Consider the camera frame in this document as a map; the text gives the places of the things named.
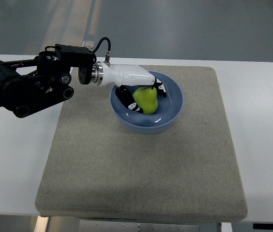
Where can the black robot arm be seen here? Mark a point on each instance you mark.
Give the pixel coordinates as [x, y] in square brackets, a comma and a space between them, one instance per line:
[30, 86]

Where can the metal table frame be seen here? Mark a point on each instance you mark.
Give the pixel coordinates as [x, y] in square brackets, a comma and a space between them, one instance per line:
[67, 224]

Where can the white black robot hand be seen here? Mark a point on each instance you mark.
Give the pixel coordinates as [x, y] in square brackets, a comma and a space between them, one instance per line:
[127, 79]

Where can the grey fabric mat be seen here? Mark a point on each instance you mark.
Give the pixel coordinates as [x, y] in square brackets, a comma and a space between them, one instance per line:
[98, 169]

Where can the floor outlet plate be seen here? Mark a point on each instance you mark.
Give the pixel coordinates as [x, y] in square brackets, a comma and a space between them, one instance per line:
[88, 44]

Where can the green pear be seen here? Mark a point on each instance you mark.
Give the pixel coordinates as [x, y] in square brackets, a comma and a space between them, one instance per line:
[146, 98]

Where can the blue bowl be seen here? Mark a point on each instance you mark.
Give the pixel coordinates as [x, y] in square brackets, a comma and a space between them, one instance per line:
[169, 108]

